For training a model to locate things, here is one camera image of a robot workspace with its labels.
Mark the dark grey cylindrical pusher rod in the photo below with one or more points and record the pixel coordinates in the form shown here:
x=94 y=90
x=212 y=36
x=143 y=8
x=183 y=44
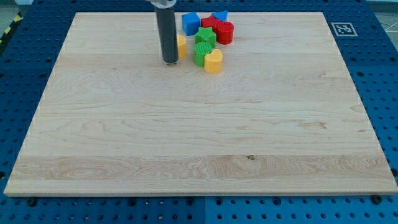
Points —
x=167 y=34

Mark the light grey rod mount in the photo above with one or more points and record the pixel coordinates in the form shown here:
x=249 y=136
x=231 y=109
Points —
x=163 y=3

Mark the yellow heart block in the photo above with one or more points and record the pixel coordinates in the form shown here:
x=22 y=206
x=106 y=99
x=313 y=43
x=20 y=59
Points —
x=213 y=61

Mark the blue cube block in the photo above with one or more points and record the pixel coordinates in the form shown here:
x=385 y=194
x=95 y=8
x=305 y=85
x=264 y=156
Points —
x=190 y=23

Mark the yellow hexagon block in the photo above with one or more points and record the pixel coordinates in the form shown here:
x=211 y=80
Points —
x=182 y=46

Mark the green star block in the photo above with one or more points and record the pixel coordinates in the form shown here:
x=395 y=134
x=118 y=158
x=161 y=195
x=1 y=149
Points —
x=206 y=34

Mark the red star block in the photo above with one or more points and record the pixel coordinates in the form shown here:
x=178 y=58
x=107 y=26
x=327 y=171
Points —
x=210 y=21

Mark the green cylinder block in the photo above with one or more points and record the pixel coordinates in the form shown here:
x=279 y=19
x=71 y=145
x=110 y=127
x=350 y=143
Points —
x=201 y=49

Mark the blue triangle block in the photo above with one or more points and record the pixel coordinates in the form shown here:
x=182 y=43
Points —
x=221 y=15

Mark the red cylinder block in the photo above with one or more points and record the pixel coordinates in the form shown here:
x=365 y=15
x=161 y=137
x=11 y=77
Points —
x=224 y=32

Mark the yellow black hazard tape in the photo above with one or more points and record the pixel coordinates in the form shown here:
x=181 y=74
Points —
x=11 y=29

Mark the light wooden board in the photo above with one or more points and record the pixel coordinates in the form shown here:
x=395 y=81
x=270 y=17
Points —
x=282 y=117

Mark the white fiducial marker tag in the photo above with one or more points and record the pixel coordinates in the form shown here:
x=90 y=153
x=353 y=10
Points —
x=344 y=29

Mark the black screw front left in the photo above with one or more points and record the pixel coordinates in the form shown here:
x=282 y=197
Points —
x=31 y=202

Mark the black screw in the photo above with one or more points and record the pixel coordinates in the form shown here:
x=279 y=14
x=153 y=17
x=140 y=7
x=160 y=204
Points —
x=31 y=202
x=376 y=199

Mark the black screw front right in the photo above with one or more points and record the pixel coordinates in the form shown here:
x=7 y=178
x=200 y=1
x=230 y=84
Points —
x=376 y=199

